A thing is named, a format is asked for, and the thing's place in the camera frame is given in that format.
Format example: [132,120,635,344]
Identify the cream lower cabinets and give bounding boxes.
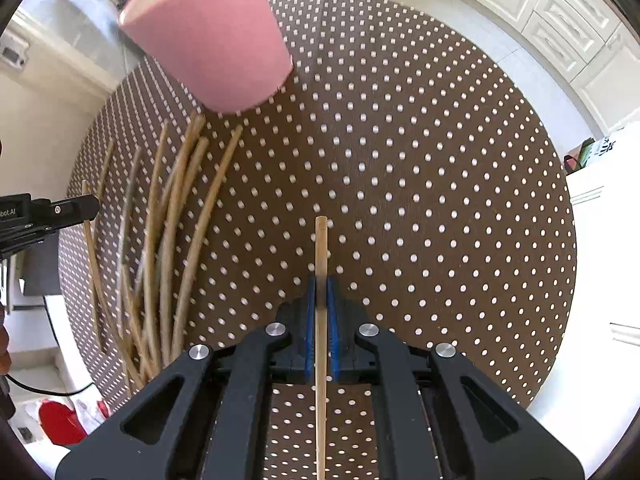
[475,0,639,133]

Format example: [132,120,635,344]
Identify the pink ceramic cup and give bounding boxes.
[118,0,293,114]

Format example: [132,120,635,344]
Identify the white kitchen door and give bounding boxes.
[528,122,639,476]

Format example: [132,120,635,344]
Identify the door strike plate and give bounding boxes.
[1,46,25,70]

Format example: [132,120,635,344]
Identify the brown polka dot tablecloth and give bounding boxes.
[60,0,577,479]

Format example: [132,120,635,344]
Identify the person's left hand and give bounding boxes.
[0,308,12,375]

